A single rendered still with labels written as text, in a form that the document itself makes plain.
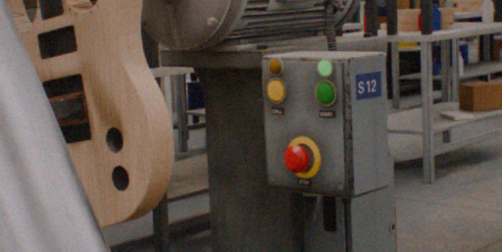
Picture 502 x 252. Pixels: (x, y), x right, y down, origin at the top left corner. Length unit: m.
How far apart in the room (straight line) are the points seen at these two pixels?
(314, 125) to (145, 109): 0.24
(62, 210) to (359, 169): 0.80
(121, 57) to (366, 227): 0.54
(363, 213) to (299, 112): 0.32
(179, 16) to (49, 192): 0.96
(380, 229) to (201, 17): 0.49
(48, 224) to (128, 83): 0.78
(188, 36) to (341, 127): 0.34
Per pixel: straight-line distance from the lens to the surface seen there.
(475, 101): 6.99
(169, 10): 1.59
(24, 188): 0.65
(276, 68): 1.43
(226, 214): 1.79
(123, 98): 1.42
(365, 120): 1.40
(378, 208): 1.72
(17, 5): 1.65
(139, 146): 1.41
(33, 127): 0.67
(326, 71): 1.37
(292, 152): 1.40
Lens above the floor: 1.22
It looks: 7 degrees down
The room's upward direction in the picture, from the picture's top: 3 degrees counter-clockwise
